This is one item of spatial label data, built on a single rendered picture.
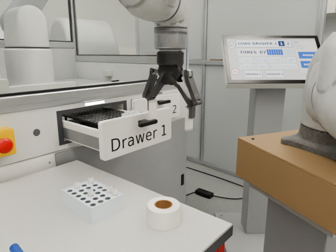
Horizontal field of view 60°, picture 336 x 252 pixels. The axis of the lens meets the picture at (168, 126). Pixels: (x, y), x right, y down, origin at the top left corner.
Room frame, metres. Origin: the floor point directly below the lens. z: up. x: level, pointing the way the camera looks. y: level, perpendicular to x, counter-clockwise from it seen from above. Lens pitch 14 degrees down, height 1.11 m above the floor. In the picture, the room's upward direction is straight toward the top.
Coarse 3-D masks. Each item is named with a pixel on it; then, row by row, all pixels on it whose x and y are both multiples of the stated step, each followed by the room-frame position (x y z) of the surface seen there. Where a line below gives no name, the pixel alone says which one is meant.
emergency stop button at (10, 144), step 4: (0, 140) 0.71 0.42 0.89; (4, 140) 0.71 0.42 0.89; (8, 140) 0.72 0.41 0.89; (0, 144) 0.70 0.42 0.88; (4, 144) 0.71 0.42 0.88; (8, 144) 0.71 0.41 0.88; (12, 144) 0.72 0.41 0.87; (0, 148) 0.70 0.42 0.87; (4, 148) 0.71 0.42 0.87; (8, 148) 0.71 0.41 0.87; (0, 152) 0.70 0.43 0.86; (4, 152) 0.71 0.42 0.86
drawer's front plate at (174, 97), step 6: (156, 96) 1.23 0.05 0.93; (162, 96) 1.25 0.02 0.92; (168, 96) 1.28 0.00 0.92; (174, 96) 1.32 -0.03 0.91; (132, 102) 1.13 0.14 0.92; (138, 102) 1.14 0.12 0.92; (144, 102) 1.17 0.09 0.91; (174, 102) 1.32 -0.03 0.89; (132, 108) 1.13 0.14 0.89; (138, 108) 1.14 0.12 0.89; (144, 108) 1.17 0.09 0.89; (174, 108) 1.32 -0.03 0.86; (174, 114) 1.32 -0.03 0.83
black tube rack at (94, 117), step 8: (72, 112) 1.02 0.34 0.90; (80, 112) 1.02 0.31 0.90; (88, 112) 1.02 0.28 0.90; (96, 112) 1.03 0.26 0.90; (104, 112) 1.02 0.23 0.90; (112, 112) 1.02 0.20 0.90; (120, 112) 1.02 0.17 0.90; (72, 120) 1.02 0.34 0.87; (80, 120) 0.91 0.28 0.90; (88, 120) 0.89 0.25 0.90; (96, 120) 0.89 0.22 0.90; (96, 128) 0.90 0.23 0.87
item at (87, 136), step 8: (64, 120) 0.92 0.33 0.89; (64, 128) 0.90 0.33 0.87; (72, 128) 0.88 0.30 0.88; (80, 128) 0.85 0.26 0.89; (88, 128) 0.82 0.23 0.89; (64, 136) 0.91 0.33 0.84; (72, 136) 0.87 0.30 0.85; (80, 136) 0.85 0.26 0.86; (88, 136) 0.82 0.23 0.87; (96, 136) 0.80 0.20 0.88; (88, 144) 0.82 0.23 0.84; (96, 144) 0.79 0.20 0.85
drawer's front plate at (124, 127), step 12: (168, 108) 0.96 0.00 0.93; (108, 120) 0.77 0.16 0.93; (120, 120) 0.80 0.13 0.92; (132, 120) 0.83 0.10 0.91; (168, 120) 0.96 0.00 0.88; (108, 132) 0.77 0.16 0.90; (120, 132) 0.80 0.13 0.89; (132, 132) 0.83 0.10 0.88; (144, 132) 0.87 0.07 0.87; (156, 132) 0.91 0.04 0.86; (168, 132) 0.96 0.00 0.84; (108, 144) 0.76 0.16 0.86; (120, 144) 0.80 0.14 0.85; (132, 144) 0.83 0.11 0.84; (144, 144) 0.87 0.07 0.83; (108, 156) 0.76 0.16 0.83
